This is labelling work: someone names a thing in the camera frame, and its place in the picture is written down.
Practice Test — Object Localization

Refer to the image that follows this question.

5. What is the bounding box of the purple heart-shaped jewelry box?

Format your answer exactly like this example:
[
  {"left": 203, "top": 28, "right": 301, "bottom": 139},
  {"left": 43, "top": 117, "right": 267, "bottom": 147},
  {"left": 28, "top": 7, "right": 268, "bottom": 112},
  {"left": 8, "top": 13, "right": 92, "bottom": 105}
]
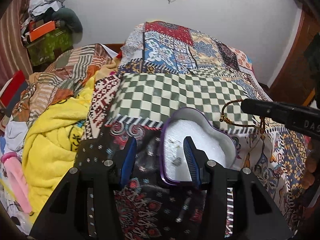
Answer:
[{"left": 159, "top": 107, "right": 236, "bottom": 185}]

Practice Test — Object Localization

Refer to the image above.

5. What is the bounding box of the yellow fleece blanket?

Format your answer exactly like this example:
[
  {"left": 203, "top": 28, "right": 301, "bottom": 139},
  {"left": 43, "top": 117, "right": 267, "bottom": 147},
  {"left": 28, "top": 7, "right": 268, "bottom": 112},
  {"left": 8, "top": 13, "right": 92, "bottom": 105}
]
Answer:
[{"left": 22, "top": 76, "right": 95, "bottom": 223}]

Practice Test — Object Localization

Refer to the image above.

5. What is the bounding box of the striped brown patchwork cloth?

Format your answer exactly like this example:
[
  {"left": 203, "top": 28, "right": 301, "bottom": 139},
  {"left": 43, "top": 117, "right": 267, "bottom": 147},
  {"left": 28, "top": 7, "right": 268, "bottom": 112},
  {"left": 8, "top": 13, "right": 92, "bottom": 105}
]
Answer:
[{"left": 10, "top": 43, "right": 117, "bottom": 127}]

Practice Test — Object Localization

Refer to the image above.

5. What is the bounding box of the right hand on gripper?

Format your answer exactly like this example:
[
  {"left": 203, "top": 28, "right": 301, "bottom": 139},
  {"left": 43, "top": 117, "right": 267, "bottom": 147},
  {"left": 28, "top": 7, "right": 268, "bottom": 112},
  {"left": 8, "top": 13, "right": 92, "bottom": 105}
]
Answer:
[{"left": 302, "top": 139, "right": 319, "bottom": 190}]

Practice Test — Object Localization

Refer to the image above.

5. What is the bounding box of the small silver earring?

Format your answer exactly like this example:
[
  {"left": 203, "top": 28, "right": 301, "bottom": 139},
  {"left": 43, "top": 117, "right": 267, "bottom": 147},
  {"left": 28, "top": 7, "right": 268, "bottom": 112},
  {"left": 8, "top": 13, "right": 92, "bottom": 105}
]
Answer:
[{"left": 172, "top": 157, "right": 182, "bottom": 167}]

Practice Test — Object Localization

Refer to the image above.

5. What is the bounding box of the striped brown curtain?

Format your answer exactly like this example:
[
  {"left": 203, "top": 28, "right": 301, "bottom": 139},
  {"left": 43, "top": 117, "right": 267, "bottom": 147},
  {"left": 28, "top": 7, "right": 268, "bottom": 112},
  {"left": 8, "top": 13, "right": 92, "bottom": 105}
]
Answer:
[{"left": 1, "top": 0, "right": 33, "bottom": 85}]

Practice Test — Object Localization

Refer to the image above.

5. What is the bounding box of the colourful patchwork bedspread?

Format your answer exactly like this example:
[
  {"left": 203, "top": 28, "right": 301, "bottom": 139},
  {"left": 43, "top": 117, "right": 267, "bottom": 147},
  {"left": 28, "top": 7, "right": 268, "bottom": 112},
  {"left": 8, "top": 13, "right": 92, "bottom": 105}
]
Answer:
[{"left": 82, "top": 21, "right": 307, "bottom": 239}]

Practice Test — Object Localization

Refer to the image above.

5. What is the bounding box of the grey white clothes pile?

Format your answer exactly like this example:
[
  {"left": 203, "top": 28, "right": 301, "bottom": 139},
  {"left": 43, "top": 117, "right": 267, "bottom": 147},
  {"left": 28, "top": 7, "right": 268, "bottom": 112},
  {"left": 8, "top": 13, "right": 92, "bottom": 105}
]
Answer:
[{"left": 21, "top": 0, "right": 66, "bottom": 30}]

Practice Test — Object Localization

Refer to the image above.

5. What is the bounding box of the red gold braided bracelet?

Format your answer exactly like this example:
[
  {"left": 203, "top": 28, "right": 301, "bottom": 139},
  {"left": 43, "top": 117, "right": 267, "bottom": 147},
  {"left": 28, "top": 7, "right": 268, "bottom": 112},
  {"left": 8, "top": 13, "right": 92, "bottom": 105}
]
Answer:
[{"left": 219, "top": 99, "right": 266, "bottom": 134}]

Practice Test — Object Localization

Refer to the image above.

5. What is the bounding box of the green patterned covered stand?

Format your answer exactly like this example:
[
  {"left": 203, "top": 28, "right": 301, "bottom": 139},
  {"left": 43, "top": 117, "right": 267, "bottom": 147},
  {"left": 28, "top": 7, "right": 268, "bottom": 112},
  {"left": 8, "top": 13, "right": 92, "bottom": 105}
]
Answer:
[{"left": 26, "top": 28, "right": 73, "bottom": 66}]

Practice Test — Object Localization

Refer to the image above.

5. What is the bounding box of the brown wooden wardrobe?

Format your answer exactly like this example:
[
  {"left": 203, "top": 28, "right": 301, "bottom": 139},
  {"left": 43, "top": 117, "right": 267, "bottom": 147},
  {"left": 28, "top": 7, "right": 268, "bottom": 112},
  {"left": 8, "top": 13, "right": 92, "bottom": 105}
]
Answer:
[{"left": 268, "top": 11, "right": 319, "bottom": 105}]

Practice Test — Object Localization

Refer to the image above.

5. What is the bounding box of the red box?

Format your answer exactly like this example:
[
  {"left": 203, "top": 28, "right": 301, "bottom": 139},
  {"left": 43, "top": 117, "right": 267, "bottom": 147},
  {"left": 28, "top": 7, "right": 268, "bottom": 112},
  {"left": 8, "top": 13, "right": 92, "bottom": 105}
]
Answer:
[{"left": 1, "top": 70, "right": 28, "bottom": 108}]

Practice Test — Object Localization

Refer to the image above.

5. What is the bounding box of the orange box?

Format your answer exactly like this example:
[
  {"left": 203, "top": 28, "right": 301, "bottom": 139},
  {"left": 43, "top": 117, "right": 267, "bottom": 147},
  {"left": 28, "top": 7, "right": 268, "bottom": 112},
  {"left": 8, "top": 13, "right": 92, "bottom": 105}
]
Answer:
[{"left": 29, "top": 21, "right": 56, "bottom": 42}]

